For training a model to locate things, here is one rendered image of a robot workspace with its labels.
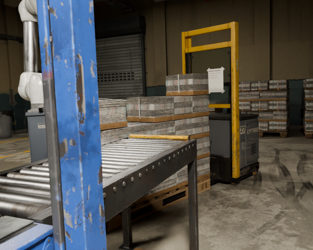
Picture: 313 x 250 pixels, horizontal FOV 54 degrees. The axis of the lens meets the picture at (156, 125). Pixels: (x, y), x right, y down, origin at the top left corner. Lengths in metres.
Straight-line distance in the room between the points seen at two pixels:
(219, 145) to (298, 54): 5.59
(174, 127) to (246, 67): 6.34
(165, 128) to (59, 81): 2.36
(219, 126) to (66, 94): 3.37
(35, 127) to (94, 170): 1.67
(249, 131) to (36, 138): 2.58
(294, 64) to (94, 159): 8.61
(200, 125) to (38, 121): 1.76
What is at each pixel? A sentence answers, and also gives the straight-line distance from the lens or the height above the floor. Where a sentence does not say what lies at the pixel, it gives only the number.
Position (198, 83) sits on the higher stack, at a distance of 3.34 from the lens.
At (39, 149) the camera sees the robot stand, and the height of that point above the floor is 0.74.
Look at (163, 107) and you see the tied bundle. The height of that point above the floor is 0.96.
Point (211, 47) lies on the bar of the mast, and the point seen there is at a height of 1.61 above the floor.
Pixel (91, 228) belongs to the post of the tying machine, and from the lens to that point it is 0.67.
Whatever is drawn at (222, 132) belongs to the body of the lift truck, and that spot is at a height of 0.59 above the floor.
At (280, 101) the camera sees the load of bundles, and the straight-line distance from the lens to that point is 7.46.
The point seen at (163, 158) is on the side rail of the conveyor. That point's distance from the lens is 1.49.
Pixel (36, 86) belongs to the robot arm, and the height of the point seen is 1.18.
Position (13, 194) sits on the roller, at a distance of 1.11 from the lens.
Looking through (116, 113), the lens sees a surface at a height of 0.95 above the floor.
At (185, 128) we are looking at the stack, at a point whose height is 0.73.
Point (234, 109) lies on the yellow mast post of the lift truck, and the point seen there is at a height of 0.88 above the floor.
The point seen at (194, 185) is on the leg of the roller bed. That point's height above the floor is 0.51.
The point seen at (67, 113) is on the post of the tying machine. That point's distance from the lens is 0.61.
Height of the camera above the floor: 1.10
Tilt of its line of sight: 6 degrees down
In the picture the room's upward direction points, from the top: 2 degrees counter-clockwise
